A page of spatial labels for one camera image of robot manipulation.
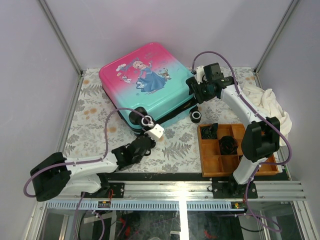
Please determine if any wooden compartment tray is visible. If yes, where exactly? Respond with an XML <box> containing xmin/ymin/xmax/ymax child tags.
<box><xmin>197</xmin><ymin>123</ymin><xmax>280</xmax><ymax>178</ymax></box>

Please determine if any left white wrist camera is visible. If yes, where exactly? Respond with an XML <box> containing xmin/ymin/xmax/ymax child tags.
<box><xmin>145</xmin><ymin>124</ymin><xmax>164</xmax><ymax>142</ymax></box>

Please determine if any rolled black belt top-left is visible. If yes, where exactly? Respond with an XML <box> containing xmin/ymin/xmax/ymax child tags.
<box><xmin>200</xmin><ymin>123</ymin><xmax>218</xmax><ymax>140</ymax></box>

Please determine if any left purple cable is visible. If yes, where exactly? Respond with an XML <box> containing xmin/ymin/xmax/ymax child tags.
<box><xmin>23</xmin><ymin>107</ymin><xmax>155</xmax><ymax>240</ymax></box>

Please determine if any aluminium rail frame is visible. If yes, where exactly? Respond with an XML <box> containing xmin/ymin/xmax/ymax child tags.
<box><xmin>24</xmin><ymin>180</ymin><xmax>320</xmax><ymax>240</ymax></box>

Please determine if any rolled black belt centre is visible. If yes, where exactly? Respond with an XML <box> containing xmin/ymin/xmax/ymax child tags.
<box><xmin>219</xmin><ymin>135</ymin><xmax>239</xmax><ymax>155</ymax></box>

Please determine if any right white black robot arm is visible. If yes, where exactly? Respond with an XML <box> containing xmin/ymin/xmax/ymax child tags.
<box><xmin>186</xmin><ymin>63</ymin><xmax>280</xmax><ymax>198</ymax></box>

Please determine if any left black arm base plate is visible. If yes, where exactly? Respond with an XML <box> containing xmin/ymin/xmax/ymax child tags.
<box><xmin>93</xmin><ymin>182</ymin><xmax>125</xmax><ymax>199</ymax></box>

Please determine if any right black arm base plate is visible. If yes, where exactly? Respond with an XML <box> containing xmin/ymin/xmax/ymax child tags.
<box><xmin>212</xmin><ymin>181</ymin><xmax>258</xmax><ymax>199</ymax></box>

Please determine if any pink teal suitcase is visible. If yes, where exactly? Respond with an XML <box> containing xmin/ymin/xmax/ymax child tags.
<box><xmin>98</xmin><ymin>42</ymin><xmax>198</xmax><ymax>135</ymax></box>

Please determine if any purple cable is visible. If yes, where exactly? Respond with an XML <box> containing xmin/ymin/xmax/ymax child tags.
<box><xmin>23</xmin><ymin>107</ymin><xmax>155</xmax><ymax>240</ymax></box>
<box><xmin>191</xmin><ymin>51</ymin><xmax>294</xmax><ymax>233</ymax></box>

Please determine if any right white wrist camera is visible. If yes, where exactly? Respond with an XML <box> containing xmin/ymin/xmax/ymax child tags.
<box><xmin>195</xmin><ymin>65</ymin><xmax>205</xmax><ymax>85</ymax></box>

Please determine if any floral patterned table mat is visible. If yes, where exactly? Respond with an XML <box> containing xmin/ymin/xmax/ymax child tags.
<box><xmin>57</xmin><ymin>66</ymin><xmax>286</xmax><ymax>174</ymax></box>

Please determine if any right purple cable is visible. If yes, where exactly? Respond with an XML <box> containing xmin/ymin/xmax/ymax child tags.
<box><xmin>191</xmin><ymin>51</ymin><xmax>294</xmax><ymax>233</ymax></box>

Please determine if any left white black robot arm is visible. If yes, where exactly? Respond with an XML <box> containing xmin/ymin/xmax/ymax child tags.
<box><xmin>30</xmin><ymin>134</ymin><xmax>156</xmax><ymax>202</ymax></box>

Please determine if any white crumpled garment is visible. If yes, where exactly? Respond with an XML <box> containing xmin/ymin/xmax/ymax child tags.
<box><xmin>242</xmin><ymin>83</ymin><xmax>292</xmax><ymax>140</ymax></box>

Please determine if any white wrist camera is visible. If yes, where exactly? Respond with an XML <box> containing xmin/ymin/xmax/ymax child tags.
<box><xmin>195</xmin><ymin>65</ymin><xmax>205</xmax><ymax>85</ymax></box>
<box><xmin>145</xmin><ymin>124</ymin><xmax>164</xmax><ymax>142</ymax></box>

